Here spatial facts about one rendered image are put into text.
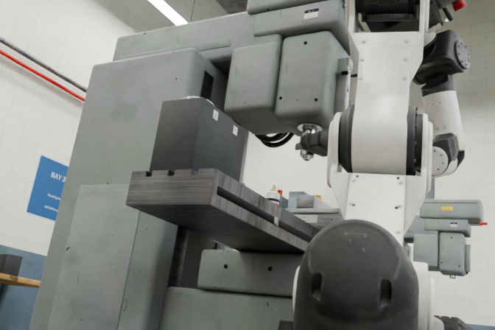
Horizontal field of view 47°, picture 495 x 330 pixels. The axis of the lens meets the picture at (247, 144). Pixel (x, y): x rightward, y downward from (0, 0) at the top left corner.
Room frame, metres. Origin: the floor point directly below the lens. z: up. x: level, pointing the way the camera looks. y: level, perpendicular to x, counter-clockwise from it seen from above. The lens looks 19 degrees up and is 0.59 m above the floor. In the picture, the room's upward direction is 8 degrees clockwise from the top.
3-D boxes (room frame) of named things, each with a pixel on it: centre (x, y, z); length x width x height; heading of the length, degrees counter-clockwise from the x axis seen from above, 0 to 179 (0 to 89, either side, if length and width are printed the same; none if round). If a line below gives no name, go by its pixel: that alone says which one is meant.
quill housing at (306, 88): (1.80, -0.20, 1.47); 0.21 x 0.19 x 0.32; 148
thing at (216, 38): (2.06, 0.22, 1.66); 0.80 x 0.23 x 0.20; 58
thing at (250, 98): (1.90, -0.04, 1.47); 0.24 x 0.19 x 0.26; 148
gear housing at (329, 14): (1.82, -0.17, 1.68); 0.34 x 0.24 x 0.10; 58
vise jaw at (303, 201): (1.75, -0.24, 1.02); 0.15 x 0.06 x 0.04; 147
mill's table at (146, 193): (1.74, -0.17, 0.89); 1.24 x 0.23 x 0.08; 148
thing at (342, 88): (1.74, -0.30, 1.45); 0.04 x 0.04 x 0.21; 58
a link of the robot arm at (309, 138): (1.72, -0.25, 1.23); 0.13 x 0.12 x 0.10; 123
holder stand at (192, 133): (1.34, 0.11, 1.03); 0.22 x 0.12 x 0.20; 150
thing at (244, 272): (1.80, -0.20, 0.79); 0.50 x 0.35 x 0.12; 58
